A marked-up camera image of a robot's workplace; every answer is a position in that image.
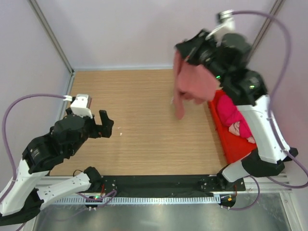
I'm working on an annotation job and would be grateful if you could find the salmon pink t shirt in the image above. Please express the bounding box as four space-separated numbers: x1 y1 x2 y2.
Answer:
173 51 219 119

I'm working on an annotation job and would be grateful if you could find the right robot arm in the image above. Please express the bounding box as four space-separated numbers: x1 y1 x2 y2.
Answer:
175 30 298 190

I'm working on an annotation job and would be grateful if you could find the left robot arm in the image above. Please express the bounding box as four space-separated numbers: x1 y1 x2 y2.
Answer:
0 110 114 226

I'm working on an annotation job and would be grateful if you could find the magenta t shirt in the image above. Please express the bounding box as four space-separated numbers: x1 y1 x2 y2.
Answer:
216 95 252 136

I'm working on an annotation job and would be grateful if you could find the light pink t shirt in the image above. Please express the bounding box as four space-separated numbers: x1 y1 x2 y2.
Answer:
229 121 256 143

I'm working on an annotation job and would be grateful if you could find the red plastic bin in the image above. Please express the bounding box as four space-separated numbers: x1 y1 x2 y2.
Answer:
207 90 257 164

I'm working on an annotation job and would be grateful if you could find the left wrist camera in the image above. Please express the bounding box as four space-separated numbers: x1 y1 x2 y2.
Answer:
70 94 93 119

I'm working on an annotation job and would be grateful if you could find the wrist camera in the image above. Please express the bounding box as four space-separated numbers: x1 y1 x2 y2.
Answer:
70 94 93 119
206 10 235 41

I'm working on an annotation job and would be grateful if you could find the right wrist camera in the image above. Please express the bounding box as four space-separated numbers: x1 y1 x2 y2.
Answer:
206 10 235 41

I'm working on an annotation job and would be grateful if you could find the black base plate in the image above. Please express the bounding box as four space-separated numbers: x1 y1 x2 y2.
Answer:
85 175 246 206

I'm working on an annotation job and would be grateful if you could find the right aluminium corner post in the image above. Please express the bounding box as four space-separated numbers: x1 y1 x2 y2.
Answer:
252 0 286 54

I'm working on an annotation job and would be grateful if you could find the aluminium corner post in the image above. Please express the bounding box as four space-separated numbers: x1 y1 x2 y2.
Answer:
27 0 74 75
252 0 286 54

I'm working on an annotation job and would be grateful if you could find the left aluminium corner post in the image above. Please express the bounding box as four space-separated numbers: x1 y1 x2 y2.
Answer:
27 0 74 75

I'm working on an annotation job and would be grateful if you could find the slotted cable duct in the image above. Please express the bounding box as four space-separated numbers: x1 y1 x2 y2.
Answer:
53 194 220 205

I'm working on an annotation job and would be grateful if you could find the aluminium front rail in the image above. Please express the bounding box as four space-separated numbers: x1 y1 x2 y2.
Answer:
243 174 293 193

